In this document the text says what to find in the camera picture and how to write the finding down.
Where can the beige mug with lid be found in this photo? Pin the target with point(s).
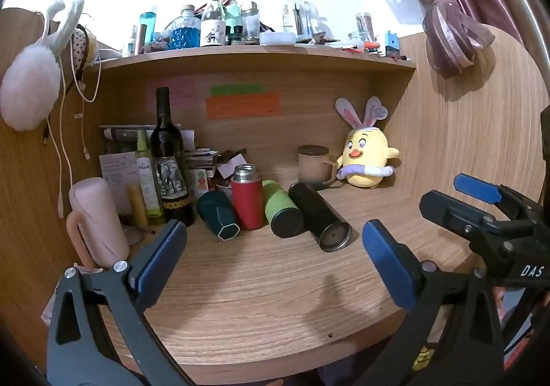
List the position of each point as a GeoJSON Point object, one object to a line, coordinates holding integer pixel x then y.
{"type": "Point", "coordinates": [311, 169]}

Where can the clear plastic package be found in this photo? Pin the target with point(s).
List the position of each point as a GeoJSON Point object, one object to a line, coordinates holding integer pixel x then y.
{"type": "Point", "coordinates": [300, 14]}

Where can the orange sticky note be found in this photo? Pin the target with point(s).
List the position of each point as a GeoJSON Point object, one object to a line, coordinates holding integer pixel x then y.
{"type": "Point", "coordinates": [242, 105]}

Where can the green spray bottle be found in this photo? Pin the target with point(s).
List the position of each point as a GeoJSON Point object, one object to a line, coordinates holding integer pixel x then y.
{"type": "Point", "coordinates": [148, 186]}

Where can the glass jar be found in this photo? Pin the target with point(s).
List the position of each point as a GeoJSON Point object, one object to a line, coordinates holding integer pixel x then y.
{"type": "Point", "coordinates": [250, 22]}

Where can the white fluffy earmuffs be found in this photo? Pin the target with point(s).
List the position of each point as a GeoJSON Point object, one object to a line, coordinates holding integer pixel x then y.
{"type": "Point", "coordinates": [30, 85]}

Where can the white paper note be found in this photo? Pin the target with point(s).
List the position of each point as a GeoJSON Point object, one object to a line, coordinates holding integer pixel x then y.
{"type": "Point", "coordinates": [115, 171]}

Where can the pink curtain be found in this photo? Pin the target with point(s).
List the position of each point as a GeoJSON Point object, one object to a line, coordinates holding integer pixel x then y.
{"type": "Point", "coordinates": [447, 24]}

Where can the pink sticky note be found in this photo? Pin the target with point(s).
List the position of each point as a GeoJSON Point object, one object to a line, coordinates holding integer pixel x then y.
{"type": "Point", "coordinates": [182, 91]}

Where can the yellow tube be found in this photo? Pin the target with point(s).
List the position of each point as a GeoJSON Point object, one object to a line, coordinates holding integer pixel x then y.
{"type": "Point", "coordinates": [138, 205]}

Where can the cyan bottle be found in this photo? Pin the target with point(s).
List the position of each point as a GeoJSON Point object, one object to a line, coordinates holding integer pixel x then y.
{"type": "Point", "coordinates": [147, 31]}

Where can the green sticky note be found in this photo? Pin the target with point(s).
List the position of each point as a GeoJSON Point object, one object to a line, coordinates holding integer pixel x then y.
{"type": "Point", "coordinates": [236, 89]}

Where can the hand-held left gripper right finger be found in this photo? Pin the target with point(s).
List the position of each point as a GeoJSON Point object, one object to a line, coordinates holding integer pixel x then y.
{"type": "Point", "coordinates": [386, 265]}

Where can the clear jar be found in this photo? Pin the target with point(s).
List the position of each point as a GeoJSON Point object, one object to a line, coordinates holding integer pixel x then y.
{"type": "Point", "coordinates": [365, 27]}

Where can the polka dot headband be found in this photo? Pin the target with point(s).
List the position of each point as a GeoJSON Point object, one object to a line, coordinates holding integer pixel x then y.
{"type": "Point", "coordinates": [79, 46]}

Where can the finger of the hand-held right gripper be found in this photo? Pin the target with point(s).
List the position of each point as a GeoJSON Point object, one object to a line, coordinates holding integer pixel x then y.
{"type": "Point", "coordinates": [449, 209]}
{"type": "Point", "coordinates": [477, 188]}

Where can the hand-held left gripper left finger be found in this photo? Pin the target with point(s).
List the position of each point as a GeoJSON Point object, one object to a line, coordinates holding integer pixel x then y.
{"type": "Point", "coordinates": [162, 258]}

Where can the black cylindrical cup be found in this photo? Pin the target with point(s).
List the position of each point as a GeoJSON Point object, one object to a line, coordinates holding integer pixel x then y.
{"type": "Point", "coordinates": [313, 209]}

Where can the clear bottle with label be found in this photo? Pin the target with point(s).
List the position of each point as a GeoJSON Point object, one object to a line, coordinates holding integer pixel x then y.
{"type": "Point", "coordinates": [212, 27]}

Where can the yellow chick plush toy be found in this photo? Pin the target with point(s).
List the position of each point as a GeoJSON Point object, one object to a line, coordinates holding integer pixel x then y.
{"type": "Point", "coordinates": [365, 156]}

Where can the white flat box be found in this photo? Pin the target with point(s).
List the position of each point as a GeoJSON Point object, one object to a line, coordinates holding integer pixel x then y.
{"type": "Point", "coordinates": [277, 38]}

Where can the stack of books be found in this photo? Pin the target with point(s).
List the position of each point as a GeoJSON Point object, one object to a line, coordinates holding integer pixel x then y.
{"type": "Point", "coordinates": [124, 135]}

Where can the green cup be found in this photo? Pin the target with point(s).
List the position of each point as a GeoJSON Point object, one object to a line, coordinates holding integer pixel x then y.
{"type": "Point", "coordinates": [279, 206]}

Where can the dark teal hexagonal cup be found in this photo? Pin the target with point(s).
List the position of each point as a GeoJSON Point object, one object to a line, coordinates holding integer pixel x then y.
{"type": "Point", "coordinates": [215, 210]}

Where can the teal pump bottle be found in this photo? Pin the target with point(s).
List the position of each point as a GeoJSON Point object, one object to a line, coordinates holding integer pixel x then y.
{"type": "Point", "coordinates": [232, 14]}

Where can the pink cylindrical bottle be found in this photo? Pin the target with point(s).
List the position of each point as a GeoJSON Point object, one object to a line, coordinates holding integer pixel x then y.
{"type": "Point", "coordinates": [96, 218]}

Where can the blue liquid bottle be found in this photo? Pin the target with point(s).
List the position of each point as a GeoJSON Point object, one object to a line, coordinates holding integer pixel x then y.
{"type": "Point", "coordinates": [184, 33]}

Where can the small blue box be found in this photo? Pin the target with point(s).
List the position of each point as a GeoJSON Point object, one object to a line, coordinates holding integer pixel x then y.
{"type": "Point", "coordinates": [392, 44]}

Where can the small fruit print box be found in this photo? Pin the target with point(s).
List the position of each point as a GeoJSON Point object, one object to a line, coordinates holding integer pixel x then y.
{"type": "Point", "coordinates": [200, 183]}

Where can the red cup with steel rim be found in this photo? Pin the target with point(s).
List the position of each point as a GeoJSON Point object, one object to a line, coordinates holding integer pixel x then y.
{"type": "Point", "coordinates": [247, 202]}

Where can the wooden shelf board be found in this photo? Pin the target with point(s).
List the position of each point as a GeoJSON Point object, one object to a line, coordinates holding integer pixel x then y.
{"type": "Point", "coordinates": [258, 55]}

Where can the dark wine bottle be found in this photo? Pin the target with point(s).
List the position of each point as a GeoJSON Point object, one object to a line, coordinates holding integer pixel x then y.
{"type": "Point", "coordinates": [169, 162]}

